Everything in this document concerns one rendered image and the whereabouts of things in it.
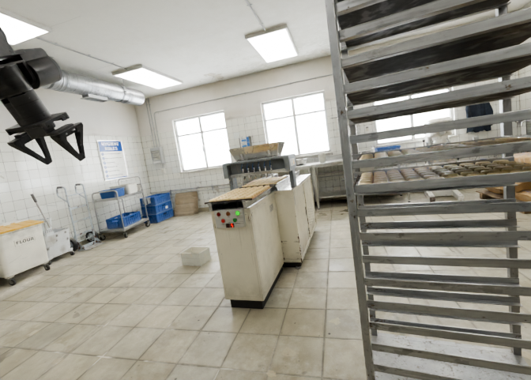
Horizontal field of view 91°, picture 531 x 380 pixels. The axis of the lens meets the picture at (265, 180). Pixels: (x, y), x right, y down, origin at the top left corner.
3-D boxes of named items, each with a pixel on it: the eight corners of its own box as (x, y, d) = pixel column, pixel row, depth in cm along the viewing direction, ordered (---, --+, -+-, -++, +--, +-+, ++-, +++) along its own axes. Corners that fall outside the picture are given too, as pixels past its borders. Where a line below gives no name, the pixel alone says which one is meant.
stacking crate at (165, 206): (159, 209, 660) (157, 201, 658) (172, 208, 649) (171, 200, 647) (142, 216, 602) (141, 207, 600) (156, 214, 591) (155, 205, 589)
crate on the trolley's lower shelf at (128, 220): (126, 221, 567) (123, 212, 565) (141, 220, 562) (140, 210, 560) (107, 229, 512) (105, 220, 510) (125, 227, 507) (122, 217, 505)
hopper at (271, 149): (240, 160, 301) (238, 148, 299) (287, 154, 283) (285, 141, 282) (229, 163, 274) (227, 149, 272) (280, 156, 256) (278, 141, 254)
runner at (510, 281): (365, 278, 138) (364, 272, 138) (365, 276, 141) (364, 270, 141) (522, 287, 113) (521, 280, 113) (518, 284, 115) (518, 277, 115)
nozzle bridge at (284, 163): (239, 190, 309) (234, 161, 305) (299, 184, 286) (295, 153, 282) (226, 195, 278) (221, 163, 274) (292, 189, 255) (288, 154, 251)
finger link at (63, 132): (77, 154, 62) (50, 117, 57) (101, 151, 60) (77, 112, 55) (54, 169, 57) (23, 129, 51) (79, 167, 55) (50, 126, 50)
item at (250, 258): (254, 269, 282) (242, 188, 272) (285, 269, 271) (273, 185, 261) (226, 309, 215) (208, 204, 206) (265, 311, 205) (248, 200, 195)
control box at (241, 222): (218, 227, 207) (216, 210, 205) (246, 225, 199) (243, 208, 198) (216, 228, 203) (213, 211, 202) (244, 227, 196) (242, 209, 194)
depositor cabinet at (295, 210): (271, 231, 407) (263, 178, 398) (317, 230, 384) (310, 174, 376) (239, 269, 287) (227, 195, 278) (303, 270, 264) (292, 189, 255)
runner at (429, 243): (361, 246, 136) (361, 240, 136) (362, 244, 139) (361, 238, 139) (521, 247, 111) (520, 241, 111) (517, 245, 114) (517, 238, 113)
